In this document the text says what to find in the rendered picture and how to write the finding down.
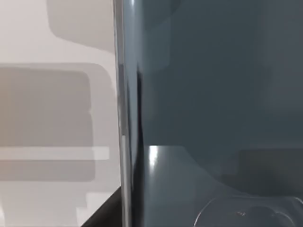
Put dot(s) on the dark grey glossy box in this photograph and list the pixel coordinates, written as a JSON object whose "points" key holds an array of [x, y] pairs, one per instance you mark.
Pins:
{"points": [[213, 106]]}

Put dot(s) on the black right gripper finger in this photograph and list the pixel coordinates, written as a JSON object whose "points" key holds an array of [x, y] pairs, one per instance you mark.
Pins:
{"points": [[109, 214]]}

